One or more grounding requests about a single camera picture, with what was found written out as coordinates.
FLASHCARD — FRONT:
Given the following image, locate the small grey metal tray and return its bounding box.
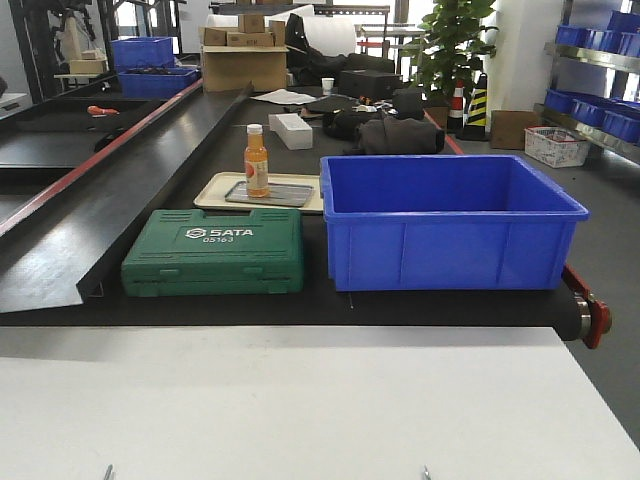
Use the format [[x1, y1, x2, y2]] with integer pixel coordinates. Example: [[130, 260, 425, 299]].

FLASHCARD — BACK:
[[224, 181, 314, 208]]

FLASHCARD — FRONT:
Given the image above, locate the beige plastic tray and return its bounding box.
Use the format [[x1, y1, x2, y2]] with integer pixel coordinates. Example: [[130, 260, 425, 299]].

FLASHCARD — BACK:
[[193, 172, 323, 214]]

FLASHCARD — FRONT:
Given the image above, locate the orange juice bottle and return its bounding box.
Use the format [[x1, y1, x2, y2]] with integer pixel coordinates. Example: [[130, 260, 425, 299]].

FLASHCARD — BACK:
[[244, 124, 269, 198]]

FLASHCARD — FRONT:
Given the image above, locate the white rectangular box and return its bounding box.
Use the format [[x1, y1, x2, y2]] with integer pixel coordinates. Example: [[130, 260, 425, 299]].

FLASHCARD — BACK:
[[268, 113, 313, 150]]

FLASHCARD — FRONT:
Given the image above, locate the dark grey folded cloth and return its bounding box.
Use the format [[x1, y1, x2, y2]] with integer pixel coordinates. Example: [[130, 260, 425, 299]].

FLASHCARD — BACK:
[[343, 116, 445, 155]]

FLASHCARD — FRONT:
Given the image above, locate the green SATA tool case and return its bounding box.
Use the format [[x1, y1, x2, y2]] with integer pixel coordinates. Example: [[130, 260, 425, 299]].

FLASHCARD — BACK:
[[121, 209, 304, 297]]

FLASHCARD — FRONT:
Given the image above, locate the large blue plastic bin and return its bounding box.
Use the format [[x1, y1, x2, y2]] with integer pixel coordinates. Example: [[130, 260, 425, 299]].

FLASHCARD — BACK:
[[320, 155, 589, 291]]

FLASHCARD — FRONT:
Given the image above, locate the white paper cup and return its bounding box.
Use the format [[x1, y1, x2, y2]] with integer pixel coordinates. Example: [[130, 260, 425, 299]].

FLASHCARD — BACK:
[[321, 77, 334, 96]]

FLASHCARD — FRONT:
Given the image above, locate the black equipment case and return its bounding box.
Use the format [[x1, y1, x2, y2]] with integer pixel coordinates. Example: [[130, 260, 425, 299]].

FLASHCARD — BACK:
[[338, 70, 403, 100]]

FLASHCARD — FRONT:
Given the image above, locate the red white traffic cone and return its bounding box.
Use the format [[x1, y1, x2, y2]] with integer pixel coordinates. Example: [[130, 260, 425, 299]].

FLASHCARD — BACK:
[[446, 79, 464, 133]]

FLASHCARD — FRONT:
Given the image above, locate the black yellow traffic cone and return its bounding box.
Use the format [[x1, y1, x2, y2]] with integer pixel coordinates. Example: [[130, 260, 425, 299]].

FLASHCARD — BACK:
[[455, 73, 488, 142]]

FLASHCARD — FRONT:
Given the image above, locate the large cardboard box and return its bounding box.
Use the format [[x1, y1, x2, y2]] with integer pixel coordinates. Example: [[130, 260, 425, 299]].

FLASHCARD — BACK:
[[201, 46, 287, 92]]

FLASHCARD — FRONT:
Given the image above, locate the brown cardboard sheet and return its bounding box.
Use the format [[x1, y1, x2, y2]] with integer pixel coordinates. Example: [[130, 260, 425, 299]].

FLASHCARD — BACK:
[[490, 110, 540, 150]]

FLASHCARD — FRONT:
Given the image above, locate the blue bin on conveyor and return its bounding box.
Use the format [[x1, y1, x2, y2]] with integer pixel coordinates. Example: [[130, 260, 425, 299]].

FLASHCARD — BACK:
[[118, 67, 201, 99]]

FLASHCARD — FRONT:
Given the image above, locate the green potted plant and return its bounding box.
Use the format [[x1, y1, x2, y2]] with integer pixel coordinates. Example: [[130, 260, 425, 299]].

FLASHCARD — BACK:
[[400, 0, 497, 103]]

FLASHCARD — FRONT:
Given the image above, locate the orange tool on conveyor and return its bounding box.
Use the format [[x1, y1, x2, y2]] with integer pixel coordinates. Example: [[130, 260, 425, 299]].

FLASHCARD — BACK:
[[87, 105, 120, 117]]

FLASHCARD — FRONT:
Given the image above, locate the stainless steel shelf rack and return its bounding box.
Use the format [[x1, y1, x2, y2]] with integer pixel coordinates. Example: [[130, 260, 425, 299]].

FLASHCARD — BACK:
[[534, 1, 639, 164]]

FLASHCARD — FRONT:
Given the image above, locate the white wire basket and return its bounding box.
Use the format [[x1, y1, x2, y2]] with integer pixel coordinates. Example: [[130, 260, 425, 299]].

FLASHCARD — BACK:
[[524, 126, 590, 168]]

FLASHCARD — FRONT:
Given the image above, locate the red conveyor end bracket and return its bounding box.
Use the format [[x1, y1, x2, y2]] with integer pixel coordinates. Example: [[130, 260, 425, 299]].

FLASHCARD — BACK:
[[562, 264, 613, 349]]

